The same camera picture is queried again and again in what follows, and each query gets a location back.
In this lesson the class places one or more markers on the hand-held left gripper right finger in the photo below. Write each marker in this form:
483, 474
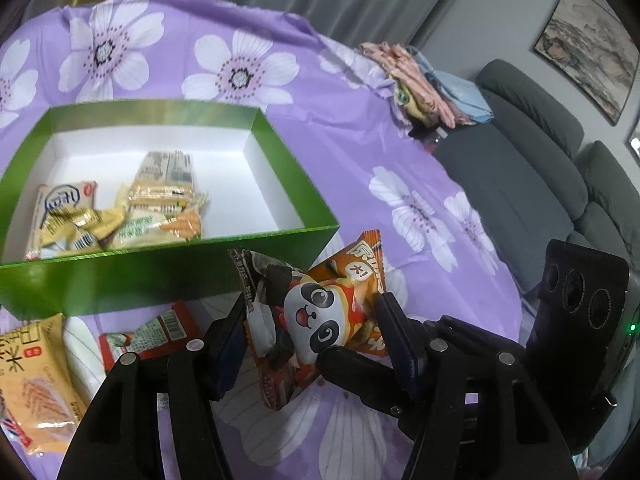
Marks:
400, 340

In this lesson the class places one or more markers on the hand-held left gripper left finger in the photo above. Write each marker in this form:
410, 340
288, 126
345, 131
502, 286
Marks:
230, 355

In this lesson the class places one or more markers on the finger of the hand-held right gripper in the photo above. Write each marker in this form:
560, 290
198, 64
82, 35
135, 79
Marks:
475, 332
350, 367

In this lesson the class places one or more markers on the orange panda snack packet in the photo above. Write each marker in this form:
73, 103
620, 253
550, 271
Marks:
310, 320

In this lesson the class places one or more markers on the green cardboard box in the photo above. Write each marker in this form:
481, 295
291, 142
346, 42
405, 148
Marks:
150, 285

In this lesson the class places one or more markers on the small yellow snack packet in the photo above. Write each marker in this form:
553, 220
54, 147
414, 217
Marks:
95, 220

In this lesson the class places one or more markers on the yellow rice cracker packet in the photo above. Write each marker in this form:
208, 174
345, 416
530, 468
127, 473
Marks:
40, 385

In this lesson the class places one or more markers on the beige barcode snack packet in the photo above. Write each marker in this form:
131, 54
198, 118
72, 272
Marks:
160, 175

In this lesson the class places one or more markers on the white blue snack packet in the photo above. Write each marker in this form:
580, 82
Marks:
55, 210

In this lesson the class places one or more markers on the red snack packet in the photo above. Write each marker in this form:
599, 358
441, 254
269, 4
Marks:
160, 330

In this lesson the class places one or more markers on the grey sofa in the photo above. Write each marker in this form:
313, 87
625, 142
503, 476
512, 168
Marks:
500, 185

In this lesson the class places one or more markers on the purple floral cloth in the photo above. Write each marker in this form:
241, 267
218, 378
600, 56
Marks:
350, 160

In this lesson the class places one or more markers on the dark cloth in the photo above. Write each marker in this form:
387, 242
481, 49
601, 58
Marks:
425, 137

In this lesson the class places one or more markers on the yellow green folded cloth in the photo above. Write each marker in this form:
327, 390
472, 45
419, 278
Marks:
407, 102

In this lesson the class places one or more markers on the light blue folded cloth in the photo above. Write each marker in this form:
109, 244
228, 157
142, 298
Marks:
465, 95

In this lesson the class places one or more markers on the folded clothes pile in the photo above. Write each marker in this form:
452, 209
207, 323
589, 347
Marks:
400, 60

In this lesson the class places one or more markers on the framed landscape painting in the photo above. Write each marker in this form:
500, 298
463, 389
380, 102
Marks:
585, 45

